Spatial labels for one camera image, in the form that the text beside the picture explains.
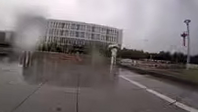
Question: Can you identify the person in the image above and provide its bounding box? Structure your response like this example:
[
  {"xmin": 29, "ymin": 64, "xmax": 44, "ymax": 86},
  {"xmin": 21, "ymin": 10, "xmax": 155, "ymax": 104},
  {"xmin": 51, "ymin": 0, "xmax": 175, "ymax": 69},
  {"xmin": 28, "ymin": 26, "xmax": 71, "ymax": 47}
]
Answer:
[{"xmin": 106, "ymin": 43, "xmax": 121, "ymax": 66}]

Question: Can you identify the large white curved building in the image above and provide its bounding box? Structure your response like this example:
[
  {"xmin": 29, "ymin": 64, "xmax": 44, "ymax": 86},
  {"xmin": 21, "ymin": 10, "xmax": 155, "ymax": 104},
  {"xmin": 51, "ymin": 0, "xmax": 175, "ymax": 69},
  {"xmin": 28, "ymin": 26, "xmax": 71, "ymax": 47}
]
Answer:
[{"xmin": 41, "ymin": 18, "xmax": 125, "ymax": 58}]

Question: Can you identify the wet grey paved plaza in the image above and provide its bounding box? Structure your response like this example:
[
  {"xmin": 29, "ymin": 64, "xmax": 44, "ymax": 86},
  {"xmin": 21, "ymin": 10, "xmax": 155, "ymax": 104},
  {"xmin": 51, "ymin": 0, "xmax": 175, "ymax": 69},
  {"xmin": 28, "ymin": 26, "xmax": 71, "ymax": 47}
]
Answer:
[{"xmin": 0, "ymin": 48, "xmax": 198, "ymax": 112}]

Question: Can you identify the row of dark trees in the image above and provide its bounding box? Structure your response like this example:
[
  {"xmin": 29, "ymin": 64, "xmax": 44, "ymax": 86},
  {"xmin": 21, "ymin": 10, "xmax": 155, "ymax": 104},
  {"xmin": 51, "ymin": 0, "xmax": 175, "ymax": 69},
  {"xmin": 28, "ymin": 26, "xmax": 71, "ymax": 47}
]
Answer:
[{"xmin": 117, "ymin": 45, "xmax": 198, "ymax": 66}]

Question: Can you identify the white painted line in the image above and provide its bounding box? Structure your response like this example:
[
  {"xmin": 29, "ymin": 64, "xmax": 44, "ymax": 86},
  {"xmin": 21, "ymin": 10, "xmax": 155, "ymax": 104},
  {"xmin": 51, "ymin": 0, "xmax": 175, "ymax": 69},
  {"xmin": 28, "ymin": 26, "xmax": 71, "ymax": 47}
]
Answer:
[{"xmin": 116, "ymin": 73, "xmax": 198, "ymax": 112}]

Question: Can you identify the red banner sign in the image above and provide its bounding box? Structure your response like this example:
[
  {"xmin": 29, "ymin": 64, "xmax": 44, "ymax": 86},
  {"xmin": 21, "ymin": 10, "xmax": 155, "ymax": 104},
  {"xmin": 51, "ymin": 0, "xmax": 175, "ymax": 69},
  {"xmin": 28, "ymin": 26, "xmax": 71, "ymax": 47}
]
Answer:
[{"xmin": 179, "ymin": 31, "xmax": 189, "ymax": 48}]

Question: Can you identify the tall grey lamp pole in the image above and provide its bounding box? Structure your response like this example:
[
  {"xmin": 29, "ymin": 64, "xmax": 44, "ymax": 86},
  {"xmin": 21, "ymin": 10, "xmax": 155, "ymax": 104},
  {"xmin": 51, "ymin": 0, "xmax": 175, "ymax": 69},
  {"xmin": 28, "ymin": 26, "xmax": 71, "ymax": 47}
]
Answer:
[{"xmin": 180, "ymin": 18, "xmax": 194, "ymax": 70}]

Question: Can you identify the wet grey road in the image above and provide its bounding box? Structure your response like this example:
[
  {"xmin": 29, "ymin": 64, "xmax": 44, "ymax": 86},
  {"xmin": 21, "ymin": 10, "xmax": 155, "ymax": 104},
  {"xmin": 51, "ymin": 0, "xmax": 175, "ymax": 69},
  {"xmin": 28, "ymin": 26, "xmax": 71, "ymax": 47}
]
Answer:
[{"xmin": 118, "ymin": 68, "xmax": 198, "ymax": 112}]

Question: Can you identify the green grass strip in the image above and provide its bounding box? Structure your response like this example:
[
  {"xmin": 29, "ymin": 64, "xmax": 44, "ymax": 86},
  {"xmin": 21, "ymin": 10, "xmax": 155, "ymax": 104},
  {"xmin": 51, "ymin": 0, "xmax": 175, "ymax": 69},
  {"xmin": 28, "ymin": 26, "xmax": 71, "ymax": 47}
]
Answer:
[{"xmin": 158, "ymin": 63, "xmax": 198, "ymax": 84}]

